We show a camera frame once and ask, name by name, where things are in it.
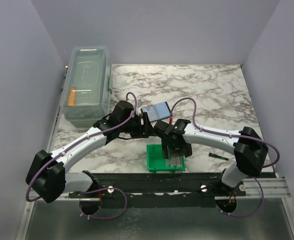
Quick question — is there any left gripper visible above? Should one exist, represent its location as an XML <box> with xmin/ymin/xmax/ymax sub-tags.
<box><xmin>120</xmin><ymin>112</ymin><xmax>154</xmax><ymax>139</ymax></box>

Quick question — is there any green plastic bin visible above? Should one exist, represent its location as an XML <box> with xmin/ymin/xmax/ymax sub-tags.
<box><xmin>147</xmin><ymin>144</ymin><xmax>186</xmax><ymax>173</ymax></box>

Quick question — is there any black leather card holder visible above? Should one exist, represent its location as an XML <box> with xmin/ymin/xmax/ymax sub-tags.
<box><xmin>151</xmin><ymin>101</ymin><xmax>171</xmax><ymax>123</ymax></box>

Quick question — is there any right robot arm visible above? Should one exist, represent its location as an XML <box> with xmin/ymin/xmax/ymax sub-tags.
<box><xmin>153</xmin><ymin>119</ymin><xmax>269</xmax><ymax>196</ymax></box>

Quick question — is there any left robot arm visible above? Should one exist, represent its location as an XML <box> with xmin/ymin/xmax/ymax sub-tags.
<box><xmin>25</xmin><ymin>100</ymin><xmax>153</xmax><ymax>203</ymax></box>

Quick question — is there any stack of silver cards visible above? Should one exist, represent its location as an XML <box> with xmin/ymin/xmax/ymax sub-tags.
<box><xmin>166</xmin><ymin>155</ymin><xmax>184</xmax><ymax>168</ymax></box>

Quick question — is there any black green screwdriver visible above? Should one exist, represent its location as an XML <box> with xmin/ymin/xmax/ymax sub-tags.
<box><xmin>209</xmin><ymin>152</ymin><xmax>229</xmax><ymax>161</ymax></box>

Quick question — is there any clear plastic storage box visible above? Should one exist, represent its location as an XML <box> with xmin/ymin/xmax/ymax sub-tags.
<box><xmin>60</xmin><ymin>45</ymin><xmax>112</xmax><ymax>128</ymax></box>

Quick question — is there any orange tool in box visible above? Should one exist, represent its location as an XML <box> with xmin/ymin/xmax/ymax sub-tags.
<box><xmin>67</xmin><ymin>88</ymin><xmax>76</xmax><ymax>107</ymax></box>

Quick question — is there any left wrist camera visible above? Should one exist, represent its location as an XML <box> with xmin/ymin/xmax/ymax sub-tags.
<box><xmin>137</xmin><ymin>99</ymin><xmax>143</xmax><ymax>108</ymax></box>

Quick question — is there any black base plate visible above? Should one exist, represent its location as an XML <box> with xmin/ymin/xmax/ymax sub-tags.
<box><xmin>56</xmin><ymin>171</ymin><xmax>276</xmax><ymax>213</ymax></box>

